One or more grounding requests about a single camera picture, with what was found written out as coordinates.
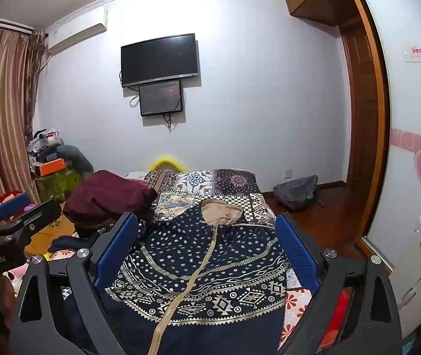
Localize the navy patterned hooded jacket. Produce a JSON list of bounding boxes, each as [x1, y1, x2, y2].
[[49, 198, 292, 355]]

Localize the patchwork bedspread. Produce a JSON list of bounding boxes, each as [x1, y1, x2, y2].
[[123, 168, 314, 355]]

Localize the pile of clothes and boxes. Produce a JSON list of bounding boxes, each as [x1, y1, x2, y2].
[[27, 129, 65, 163]]

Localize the red plush toy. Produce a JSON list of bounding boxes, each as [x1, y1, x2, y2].
[[0, 190, 41, 215]]

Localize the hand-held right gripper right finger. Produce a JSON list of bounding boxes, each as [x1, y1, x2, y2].
[[275, 212, 403, 355]]

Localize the orange flower-print blanket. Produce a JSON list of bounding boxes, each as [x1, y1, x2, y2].
[[23, 212, 78, 259]]

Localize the white air conditioner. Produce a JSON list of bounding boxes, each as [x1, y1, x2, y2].
[[46, 7, 108, 55]]

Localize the black monitor cables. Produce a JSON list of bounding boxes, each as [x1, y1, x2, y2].
[[129, 88, 185, 133]]

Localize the small black wall monitor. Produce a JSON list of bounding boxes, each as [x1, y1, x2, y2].
[[138, 80, 184, 117]]

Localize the large black wall television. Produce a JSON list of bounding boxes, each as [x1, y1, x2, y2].
[[120, 33, 201, 88]]

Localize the white paper notice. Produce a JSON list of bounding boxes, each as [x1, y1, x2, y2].
[[403, 45, 421, 62]]

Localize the orange box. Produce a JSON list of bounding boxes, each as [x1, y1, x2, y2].
[[35, 158, 66, 176]]

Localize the white curtain rail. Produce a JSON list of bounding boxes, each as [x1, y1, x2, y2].
[[0, 17, 35, 34]]

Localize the brown wooden door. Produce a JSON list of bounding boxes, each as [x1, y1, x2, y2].
[[340, 22, 381, 222]]

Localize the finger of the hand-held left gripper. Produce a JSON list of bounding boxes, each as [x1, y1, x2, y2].
[[0, 192, 28, 236], [0, 199, 63, 243]]

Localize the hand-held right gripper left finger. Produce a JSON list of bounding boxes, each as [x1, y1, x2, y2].
[[9, 212, 139, 355]]

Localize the grey backpack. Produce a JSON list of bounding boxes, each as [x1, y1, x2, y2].
[[272, 175, 325, 211]]

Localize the yellow foam tube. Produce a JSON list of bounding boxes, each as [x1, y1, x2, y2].
[[149, 154, 186, 172]]

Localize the maroon folded garment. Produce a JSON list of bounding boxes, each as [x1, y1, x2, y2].
[[62, 169, 159, 230]]

